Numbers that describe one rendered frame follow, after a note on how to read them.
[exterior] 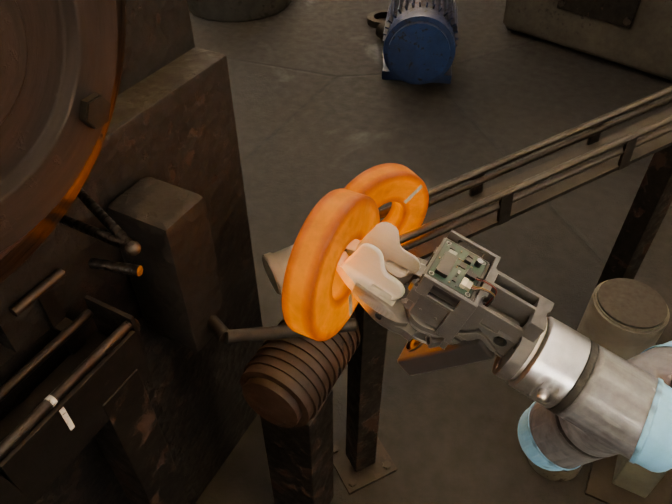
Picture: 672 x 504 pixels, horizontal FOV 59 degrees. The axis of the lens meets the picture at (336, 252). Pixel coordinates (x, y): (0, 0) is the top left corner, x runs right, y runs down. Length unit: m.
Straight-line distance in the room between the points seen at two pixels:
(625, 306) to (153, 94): 0.79
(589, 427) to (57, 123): 0.49
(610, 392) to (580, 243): 1.45
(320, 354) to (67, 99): 0.58
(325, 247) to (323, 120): 1.90
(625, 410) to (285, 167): 1.74
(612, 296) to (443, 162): 1.24
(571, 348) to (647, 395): 0.07
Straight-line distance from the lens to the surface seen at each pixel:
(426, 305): 0.55
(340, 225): 0.55
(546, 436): 0.66
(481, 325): 0.56
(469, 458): 1.44
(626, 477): 1.46
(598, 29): 3.04
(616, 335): 1.07
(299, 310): 0.56
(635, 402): 0.58
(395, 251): 0.58
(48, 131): 0.47
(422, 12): 2.51
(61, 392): 0.71
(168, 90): 0.83
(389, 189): 0.81
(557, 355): 0.56
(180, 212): 0.74
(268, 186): 2.08
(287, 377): 0.89
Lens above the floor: 1.25
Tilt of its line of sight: 44 degrees down
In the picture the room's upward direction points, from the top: straight up
